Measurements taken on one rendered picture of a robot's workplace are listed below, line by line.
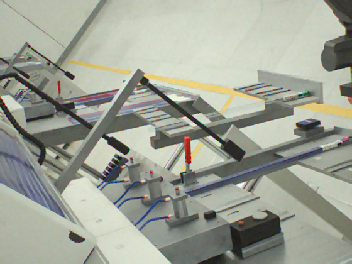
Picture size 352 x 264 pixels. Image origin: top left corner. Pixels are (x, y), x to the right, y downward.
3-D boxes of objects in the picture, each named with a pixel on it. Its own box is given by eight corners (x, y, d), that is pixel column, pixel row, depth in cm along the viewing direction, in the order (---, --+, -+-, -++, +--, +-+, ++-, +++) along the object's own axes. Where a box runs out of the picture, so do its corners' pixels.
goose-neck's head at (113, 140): (128, 147, 95) (110, 134, 93) (131, 149, 94) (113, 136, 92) (123, 154, 95) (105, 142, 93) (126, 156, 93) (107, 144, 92)
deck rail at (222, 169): (334, 149, 132) (332, 127, 131) (339, 150, 130) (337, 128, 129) (78, 234, 106) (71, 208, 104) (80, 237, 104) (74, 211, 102)
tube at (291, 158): (344, 142, 121) (344, 137, 121) (349, 143, 120) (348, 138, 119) (158, 203, 102) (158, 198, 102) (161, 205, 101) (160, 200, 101)
